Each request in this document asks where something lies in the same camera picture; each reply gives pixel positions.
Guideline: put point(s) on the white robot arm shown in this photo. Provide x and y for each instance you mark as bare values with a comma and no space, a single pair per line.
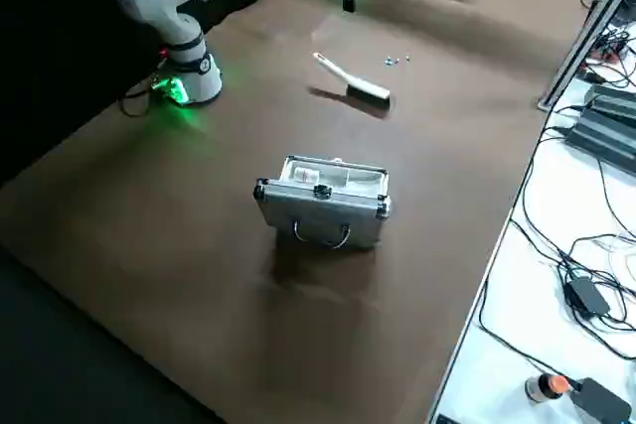
149,2

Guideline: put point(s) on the power strip with plugs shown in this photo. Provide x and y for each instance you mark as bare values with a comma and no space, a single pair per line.
608,54

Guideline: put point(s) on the aluminium carry case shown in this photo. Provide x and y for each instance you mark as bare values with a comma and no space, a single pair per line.
323,218

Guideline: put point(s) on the black long device box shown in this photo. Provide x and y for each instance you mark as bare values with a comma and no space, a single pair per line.
601,131

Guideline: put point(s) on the black power adapter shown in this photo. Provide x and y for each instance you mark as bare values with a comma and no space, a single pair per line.
588,295

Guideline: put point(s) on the brown bottle orange cap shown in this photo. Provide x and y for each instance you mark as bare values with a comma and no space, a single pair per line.
544,388

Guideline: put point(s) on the black adapter box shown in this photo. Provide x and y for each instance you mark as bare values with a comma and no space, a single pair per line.
598,401

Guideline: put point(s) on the aluminium frame post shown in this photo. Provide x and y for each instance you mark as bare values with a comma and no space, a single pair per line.
581,37

